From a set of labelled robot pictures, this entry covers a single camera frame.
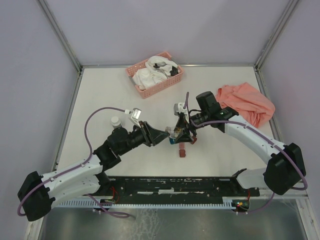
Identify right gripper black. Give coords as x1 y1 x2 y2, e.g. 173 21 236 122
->
173 110 210 143

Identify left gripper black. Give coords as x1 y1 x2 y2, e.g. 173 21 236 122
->
118 121 170 156

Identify glass pill bottle yellow pills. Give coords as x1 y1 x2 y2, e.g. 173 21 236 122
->
165 126 183 140

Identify teal pill box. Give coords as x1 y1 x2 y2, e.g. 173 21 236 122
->
169 138 175 145

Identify white bottle cap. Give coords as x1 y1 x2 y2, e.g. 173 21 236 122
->
110 116 122 129

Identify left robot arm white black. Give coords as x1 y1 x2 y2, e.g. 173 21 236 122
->
17 121 169 222

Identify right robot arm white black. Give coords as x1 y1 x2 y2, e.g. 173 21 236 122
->
166 91 308 196

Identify white cloth in basket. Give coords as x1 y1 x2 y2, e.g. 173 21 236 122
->
132 56 181 91

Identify pink plastic basket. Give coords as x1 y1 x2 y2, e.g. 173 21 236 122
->
125 51 184 99

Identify pink shirt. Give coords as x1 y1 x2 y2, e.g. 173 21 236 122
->
215 82 276 128

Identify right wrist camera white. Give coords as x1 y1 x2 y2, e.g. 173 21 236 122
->
173 102 189 119

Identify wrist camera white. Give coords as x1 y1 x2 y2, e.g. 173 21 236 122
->
173 102 189 119
124 108 142 128

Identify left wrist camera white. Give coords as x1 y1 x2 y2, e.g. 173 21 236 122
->
124 108 142 128

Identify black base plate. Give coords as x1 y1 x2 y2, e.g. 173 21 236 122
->
93 176 260 205

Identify white cable duct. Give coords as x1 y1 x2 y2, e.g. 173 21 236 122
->
57 198 236 210

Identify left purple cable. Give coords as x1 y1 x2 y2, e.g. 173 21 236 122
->
16 106 131 220

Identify purple cable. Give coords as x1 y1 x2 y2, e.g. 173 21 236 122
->
183 91 309 215
16 106 131 220

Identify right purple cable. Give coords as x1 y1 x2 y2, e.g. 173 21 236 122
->
183 91 309 215

